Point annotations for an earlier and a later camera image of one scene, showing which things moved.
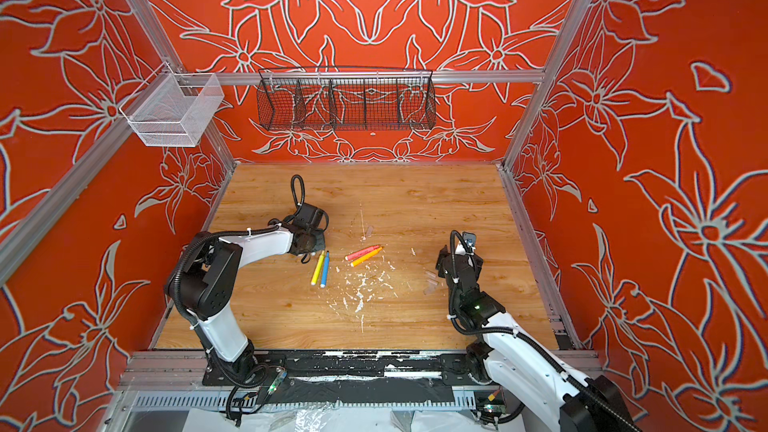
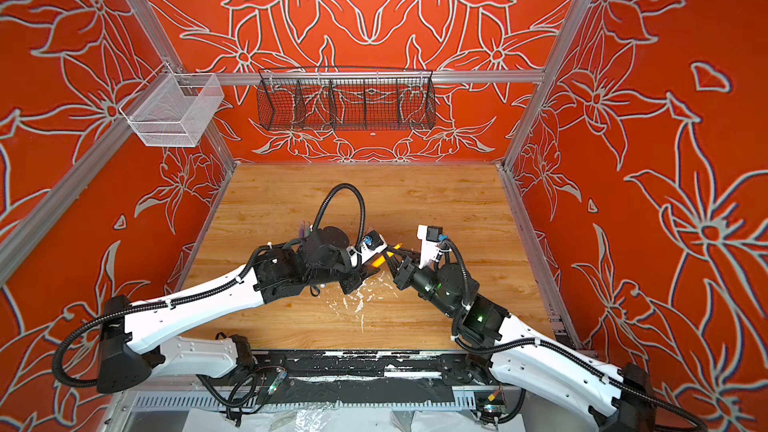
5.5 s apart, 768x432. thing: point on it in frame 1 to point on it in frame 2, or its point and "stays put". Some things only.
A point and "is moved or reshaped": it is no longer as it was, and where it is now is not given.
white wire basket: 173,109 stays put
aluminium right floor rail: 562,327 stays put
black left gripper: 320,240 to 359,275
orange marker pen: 366,257 is moved or reshaped
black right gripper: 443,261 to 404,274
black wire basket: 346,98 stays put
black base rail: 369,377 stays put
